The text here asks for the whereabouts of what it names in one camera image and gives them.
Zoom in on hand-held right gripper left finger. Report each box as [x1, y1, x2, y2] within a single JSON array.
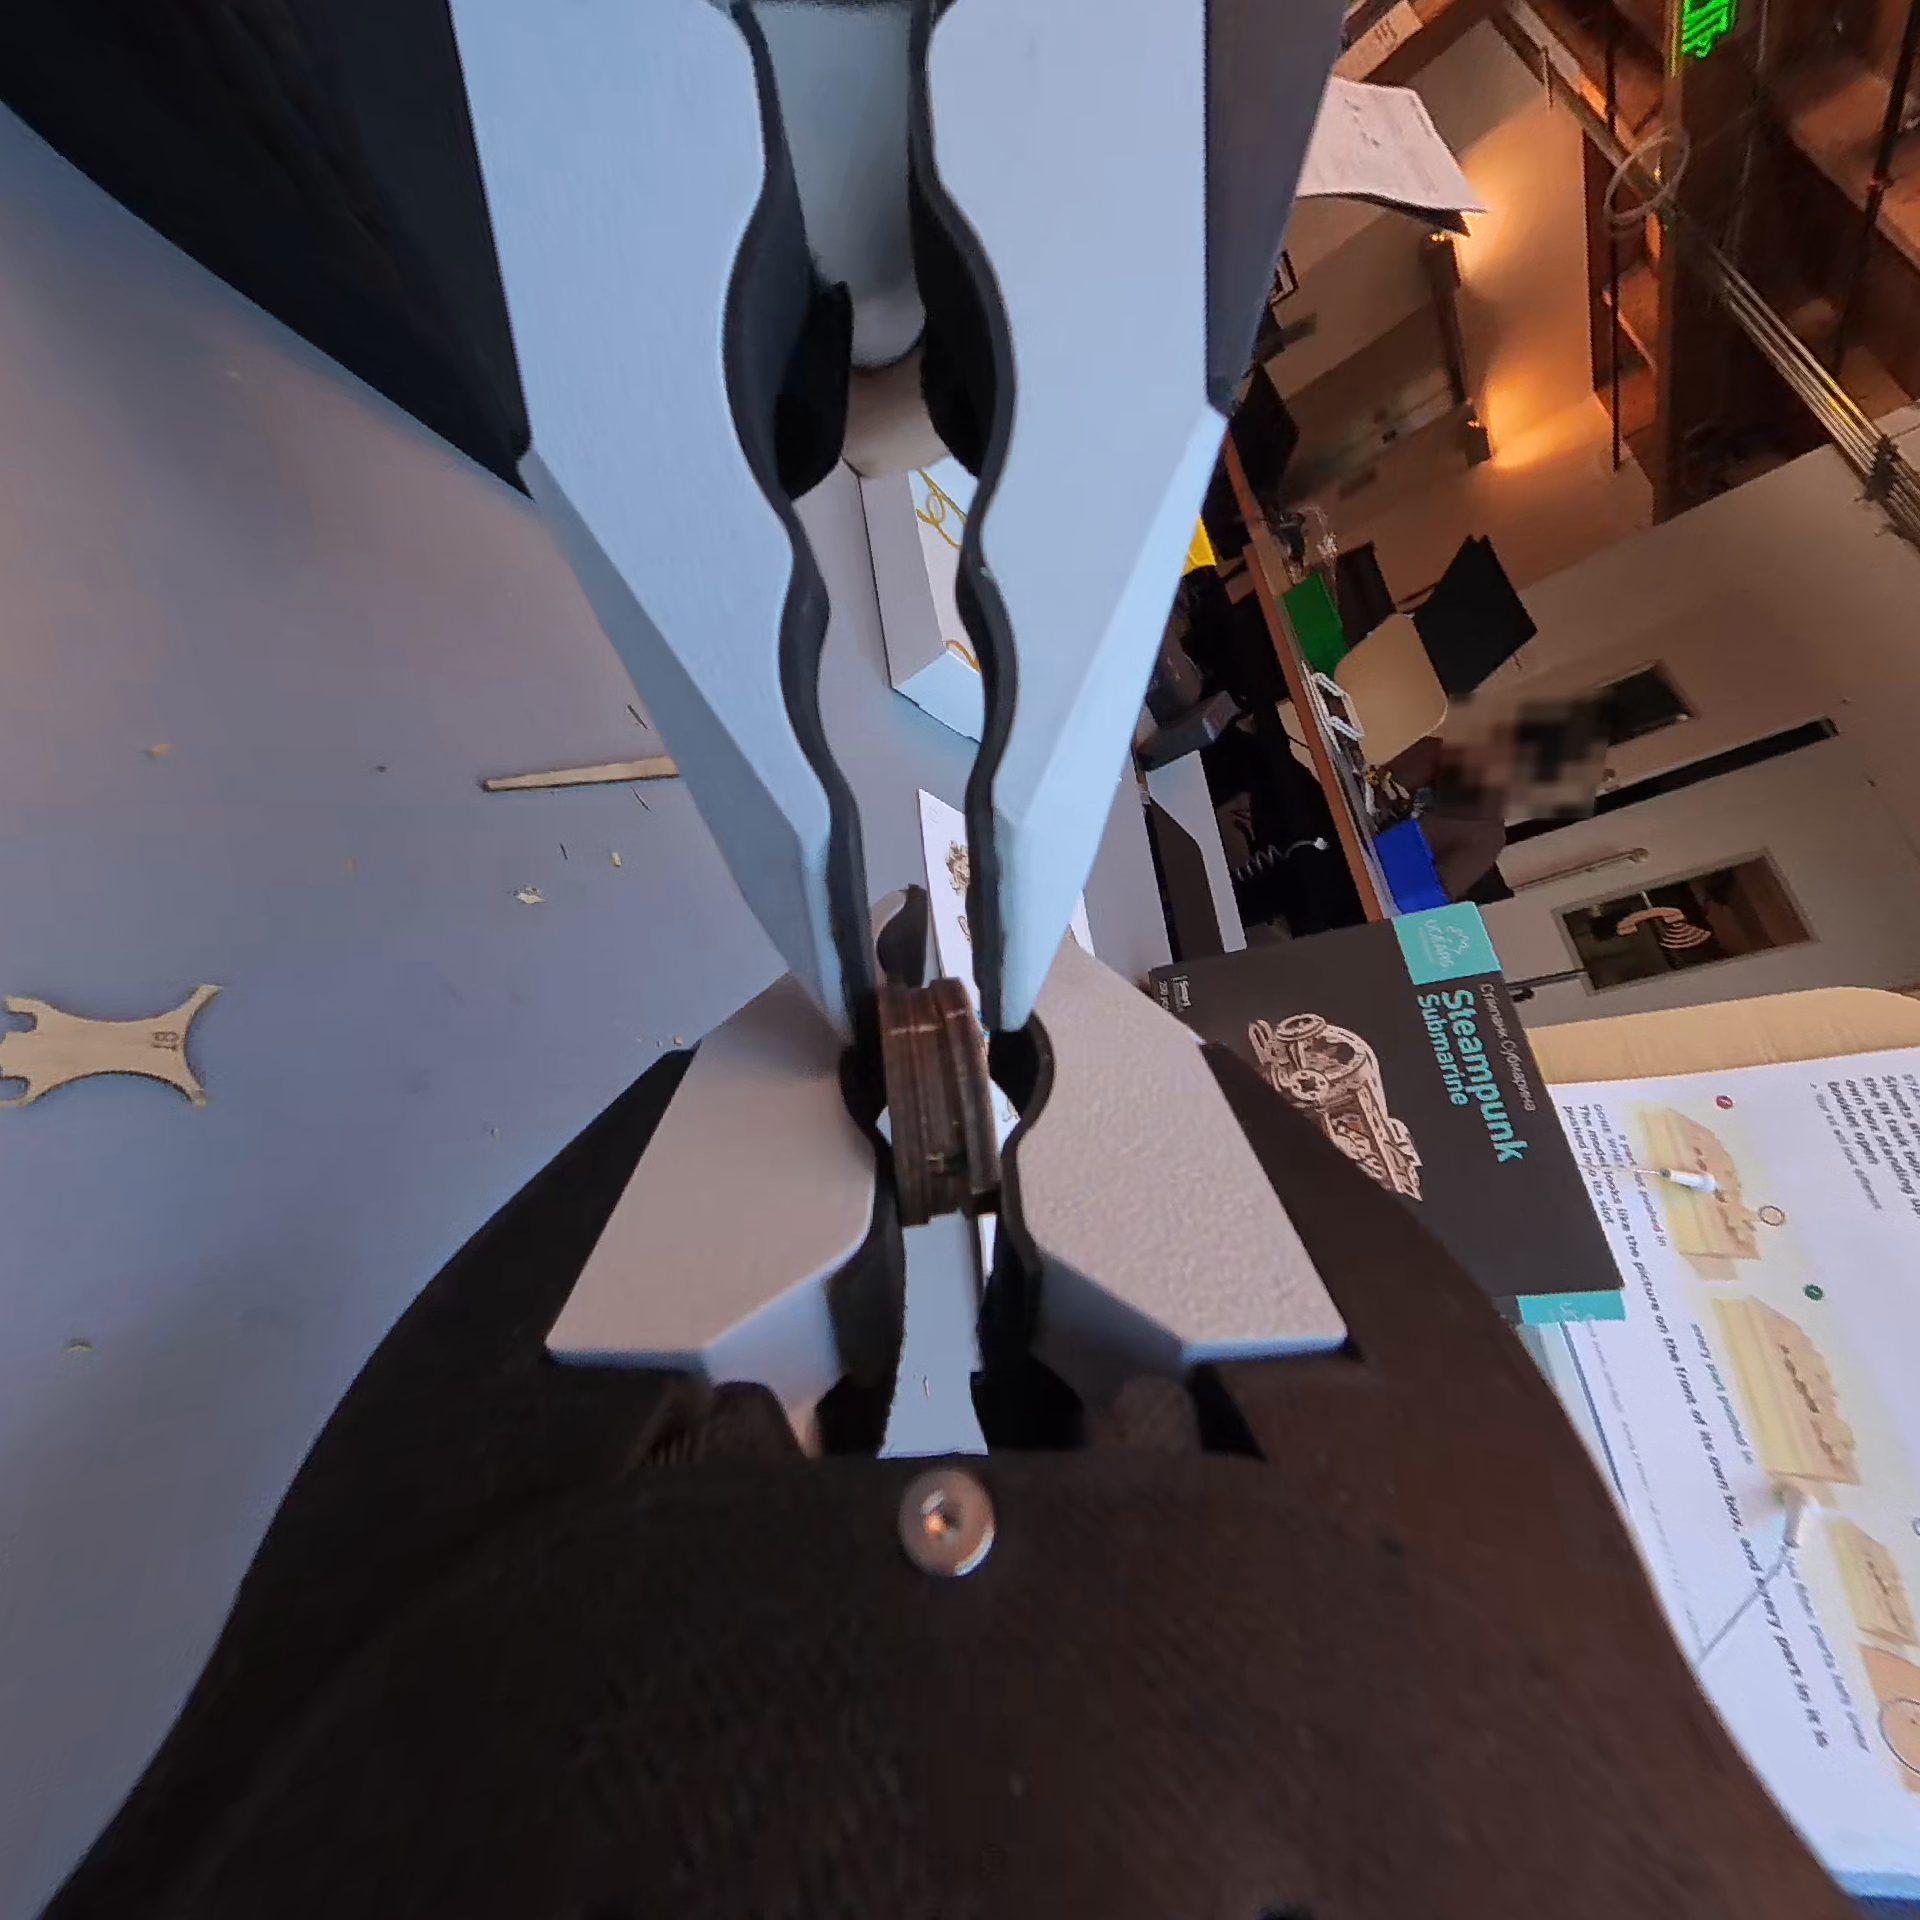
[[545, 884, 935, 1453]]

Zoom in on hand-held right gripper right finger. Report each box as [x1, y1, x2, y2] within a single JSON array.
[[982, 936, 1347, 1453]]

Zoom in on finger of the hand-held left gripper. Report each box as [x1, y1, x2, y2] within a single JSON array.
[[912, 0, 1234, 1033], [449, 0, 875, 1039]]

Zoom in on wooden wheel disc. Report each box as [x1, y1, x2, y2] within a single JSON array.
[[878, 978, 1003, 1226]]

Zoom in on grey desk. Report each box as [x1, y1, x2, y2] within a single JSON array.
[[0, 95, 1247, 1920]]

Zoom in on person's left hand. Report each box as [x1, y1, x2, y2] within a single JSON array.
[[838, 356, 965, 477]]

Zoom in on group of yellow rubber bands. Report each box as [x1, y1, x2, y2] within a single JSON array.
[[914, 470, 981, 669]]

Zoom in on black model kit box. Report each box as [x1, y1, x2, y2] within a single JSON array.
[[1150, 901, 1630, 1305]]

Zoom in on white cardboard box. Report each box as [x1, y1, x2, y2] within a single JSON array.
[[857, 462, 990, 740]]

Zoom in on green plastic bin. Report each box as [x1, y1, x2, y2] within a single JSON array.
[[1280, 567, 1352, 681]]

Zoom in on scattered wood chips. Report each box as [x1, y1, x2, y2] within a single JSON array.
[[186, 735, 633, 909]]

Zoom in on illustrated instruction booklet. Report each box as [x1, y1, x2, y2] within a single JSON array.
[[914, 785, 1099, 984]]

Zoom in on blue plastic bin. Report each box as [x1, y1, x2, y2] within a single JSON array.
[[1371, 822, 1454, 913]]

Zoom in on black wrist rest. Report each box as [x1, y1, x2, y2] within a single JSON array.
[[0, 0, 393, 383]]

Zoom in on instruction sheet in clear stand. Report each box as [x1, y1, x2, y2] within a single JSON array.
[[1551, 1041, 1920, 1894]]

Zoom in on star-shaped wooden offcut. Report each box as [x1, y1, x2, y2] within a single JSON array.
[[0, 983, 224, 1113]]

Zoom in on paper sheet on post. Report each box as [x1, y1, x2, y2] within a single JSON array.
[[1295, 74, 1487, 214]]

